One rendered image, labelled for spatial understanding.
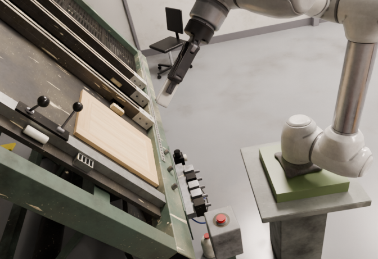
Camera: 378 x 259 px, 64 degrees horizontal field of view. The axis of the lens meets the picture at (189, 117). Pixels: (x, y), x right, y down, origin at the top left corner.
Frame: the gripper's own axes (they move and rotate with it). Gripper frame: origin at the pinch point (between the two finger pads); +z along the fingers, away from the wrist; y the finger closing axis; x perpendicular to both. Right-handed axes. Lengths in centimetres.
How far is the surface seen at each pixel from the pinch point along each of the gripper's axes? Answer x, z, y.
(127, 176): -8, 39, 42
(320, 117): -175, -45, 193
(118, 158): -2, 37, 53
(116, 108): 9, 23, 90
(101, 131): 10, 31, 60
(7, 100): 41, 27, 27
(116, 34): 37, -19, 212
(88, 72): 30, 12, 88
